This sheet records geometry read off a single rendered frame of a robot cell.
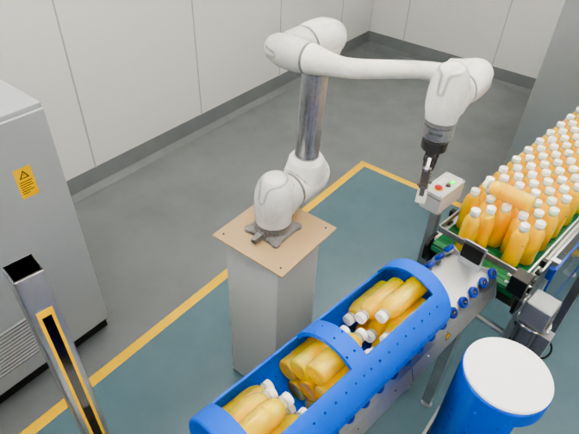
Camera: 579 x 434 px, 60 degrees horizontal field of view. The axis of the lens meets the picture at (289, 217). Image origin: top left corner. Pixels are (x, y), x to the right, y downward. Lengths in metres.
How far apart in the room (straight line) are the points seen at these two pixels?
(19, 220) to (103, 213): 1.59
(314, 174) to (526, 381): 1.06
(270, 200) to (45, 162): 1.00
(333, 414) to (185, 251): 2.29
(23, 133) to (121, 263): 1.49
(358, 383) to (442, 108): 0.78
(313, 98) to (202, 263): 1.83
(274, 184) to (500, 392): 1.05
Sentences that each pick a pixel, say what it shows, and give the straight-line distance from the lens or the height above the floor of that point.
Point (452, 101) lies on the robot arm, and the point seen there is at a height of 1.83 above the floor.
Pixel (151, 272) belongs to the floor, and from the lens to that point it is 3.42.
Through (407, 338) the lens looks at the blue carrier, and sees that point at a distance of 1.60.
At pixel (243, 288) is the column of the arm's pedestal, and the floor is 0.73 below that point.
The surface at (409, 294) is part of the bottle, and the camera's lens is 1.68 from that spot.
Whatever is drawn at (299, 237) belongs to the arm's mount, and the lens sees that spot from 2.09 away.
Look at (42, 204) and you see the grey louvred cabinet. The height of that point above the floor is 1.01.
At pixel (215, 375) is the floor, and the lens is 2.87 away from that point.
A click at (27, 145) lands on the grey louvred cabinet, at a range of 2.31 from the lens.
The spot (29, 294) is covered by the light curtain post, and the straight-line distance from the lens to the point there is 1.11.
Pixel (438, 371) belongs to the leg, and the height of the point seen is 0.32.
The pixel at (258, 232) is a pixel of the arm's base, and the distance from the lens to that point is 2.06.
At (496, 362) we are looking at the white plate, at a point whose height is 1.04.
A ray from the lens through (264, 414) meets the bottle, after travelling 1.38.
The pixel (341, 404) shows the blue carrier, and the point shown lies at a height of 1.16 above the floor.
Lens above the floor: 2.42
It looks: 40 degrees down
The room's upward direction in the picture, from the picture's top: 3 degrees clockwise
